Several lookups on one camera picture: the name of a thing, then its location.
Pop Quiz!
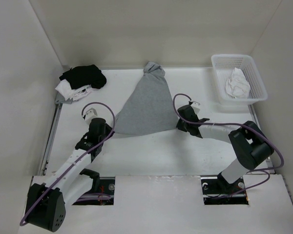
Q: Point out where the grey tank top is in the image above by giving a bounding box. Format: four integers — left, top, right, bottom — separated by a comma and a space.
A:
114, 62, 178, 136

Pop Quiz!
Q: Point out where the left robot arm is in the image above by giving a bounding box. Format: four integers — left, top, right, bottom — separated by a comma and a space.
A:
20, 117, 113, 232

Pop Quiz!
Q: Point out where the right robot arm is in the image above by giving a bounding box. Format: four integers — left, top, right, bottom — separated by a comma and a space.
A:
174, 104, 274, 193

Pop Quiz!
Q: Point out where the white folded tank top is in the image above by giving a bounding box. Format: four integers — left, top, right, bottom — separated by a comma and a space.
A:
55, 79, 94, 103

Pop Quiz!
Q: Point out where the white crumpled tank top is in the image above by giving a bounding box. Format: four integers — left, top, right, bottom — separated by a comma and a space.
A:
225, 68, 251, 98

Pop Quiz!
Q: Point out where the black folded tank top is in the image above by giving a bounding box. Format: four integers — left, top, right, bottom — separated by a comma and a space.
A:
59, 64, 107, 89

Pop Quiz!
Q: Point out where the white plastic mesh basket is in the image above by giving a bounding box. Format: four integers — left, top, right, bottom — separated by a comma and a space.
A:
211, 54, 268, 105

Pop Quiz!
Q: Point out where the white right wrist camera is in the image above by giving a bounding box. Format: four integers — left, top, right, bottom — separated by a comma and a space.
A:
189, 100, 201, 115

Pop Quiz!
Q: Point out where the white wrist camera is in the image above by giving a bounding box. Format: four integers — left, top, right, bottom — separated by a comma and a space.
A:
82, 108, 98, 125
189, 100, 201, 115

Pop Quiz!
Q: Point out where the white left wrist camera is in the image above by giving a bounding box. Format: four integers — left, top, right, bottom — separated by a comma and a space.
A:
82, 108, 98, 125

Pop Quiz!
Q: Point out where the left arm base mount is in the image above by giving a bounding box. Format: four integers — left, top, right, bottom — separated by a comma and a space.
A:
73, 169, 116, 206

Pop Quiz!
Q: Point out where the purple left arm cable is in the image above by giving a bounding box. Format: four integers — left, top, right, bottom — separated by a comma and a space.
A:
19, 102, 117, 226

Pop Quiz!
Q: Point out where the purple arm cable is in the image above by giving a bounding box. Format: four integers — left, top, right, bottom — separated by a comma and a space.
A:
172, 94, 285, 197
19, 102, 117, 226

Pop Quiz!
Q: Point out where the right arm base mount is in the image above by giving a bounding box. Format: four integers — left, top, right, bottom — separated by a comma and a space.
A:
201, 176, 249, 205

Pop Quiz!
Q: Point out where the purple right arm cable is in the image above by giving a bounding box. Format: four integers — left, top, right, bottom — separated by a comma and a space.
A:
172, 94, 285, 197

